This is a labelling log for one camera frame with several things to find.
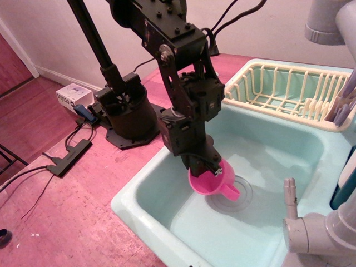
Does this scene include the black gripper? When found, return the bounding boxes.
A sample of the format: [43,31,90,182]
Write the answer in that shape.
[158,108,223,177]

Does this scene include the pink plastic cup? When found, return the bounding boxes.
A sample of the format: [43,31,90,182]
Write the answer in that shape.
[188,158,240,201]

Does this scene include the teal toy sink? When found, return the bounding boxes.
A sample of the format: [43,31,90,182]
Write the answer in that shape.
[110,58,356,267]

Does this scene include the cream dish rack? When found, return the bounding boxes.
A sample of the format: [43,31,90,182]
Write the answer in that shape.
[224,59,355,132]

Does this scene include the grey toy faucet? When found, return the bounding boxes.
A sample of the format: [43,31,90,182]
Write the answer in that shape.
[281,1,355,266]

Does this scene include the blue clamp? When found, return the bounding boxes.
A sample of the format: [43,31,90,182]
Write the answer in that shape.
[73,104,98,124]

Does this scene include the teal and white bottle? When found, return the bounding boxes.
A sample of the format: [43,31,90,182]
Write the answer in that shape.
[330,155,355,210]

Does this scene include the black USB hub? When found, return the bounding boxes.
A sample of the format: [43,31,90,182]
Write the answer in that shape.
[42,139,92,178]

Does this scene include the lavender utensils in rack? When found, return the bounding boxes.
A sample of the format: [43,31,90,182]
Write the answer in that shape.
[333,69,355,127]

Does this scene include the white cardboard box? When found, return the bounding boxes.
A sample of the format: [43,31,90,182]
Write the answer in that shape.
[56,83,95,113]

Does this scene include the black tape roll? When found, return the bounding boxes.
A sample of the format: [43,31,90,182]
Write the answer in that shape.
[0,229,12,249]

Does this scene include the black metal chair frame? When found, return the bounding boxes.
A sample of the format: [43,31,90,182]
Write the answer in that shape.
[0,145,28,174]

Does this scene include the black hub cable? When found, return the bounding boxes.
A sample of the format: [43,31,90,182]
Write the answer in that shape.
[0,165,50,194]

